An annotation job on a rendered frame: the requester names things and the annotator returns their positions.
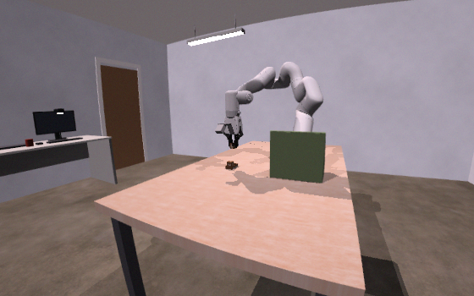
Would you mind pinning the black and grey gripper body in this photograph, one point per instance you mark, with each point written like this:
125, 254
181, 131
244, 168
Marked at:
236, 124

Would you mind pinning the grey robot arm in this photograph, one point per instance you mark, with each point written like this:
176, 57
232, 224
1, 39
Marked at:
306, 91

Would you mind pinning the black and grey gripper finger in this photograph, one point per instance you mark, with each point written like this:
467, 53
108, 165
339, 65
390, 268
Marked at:
236, 138
229, 136

